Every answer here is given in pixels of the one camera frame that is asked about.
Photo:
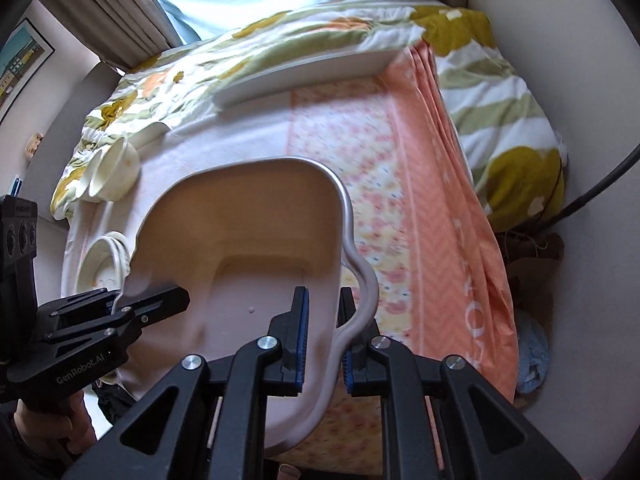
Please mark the grey headboard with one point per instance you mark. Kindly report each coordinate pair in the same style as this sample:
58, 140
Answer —
60, 120

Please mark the person's left hand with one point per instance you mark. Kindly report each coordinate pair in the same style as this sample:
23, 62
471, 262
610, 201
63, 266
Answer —
45, 425

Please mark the blue towel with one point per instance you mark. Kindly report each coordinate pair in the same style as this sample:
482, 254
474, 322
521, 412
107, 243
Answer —
532, 355

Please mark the brown bag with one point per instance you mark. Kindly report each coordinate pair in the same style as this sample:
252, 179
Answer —
532, 260

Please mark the pink square basin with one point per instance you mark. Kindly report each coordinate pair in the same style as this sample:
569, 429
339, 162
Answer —
240, 230

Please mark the cartoon printed bowl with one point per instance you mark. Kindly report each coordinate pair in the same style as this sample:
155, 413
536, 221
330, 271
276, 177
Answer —
107, 260

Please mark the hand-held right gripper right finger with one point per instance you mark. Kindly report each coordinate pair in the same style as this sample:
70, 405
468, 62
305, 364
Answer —
346, 370

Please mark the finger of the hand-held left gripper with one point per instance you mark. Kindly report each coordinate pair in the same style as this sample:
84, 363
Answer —
77, 305
165, 299

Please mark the floral duvet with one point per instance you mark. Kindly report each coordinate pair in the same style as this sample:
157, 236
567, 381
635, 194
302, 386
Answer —
500, 95

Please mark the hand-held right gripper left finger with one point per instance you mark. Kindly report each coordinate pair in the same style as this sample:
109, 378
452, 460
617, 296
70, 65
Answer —
300, 340

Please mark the blue and white box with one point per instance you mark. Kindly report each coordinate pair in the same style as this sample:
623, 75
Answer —
17, 186

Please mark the framed house picture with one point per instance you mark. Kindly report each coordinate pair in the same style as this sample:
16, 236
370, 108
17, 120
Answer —
20, 65

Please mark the orange floral cloth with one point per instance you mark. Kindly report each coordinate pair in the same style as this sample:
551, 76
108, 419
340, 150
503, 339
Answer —
440, 210

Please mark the white bowl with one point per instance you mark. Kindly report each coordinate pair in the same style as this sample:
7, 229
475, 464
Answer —
97, 177
126, 160

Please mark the white plate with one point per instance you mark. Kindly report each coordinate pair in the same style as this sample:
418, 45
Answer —
85, 272

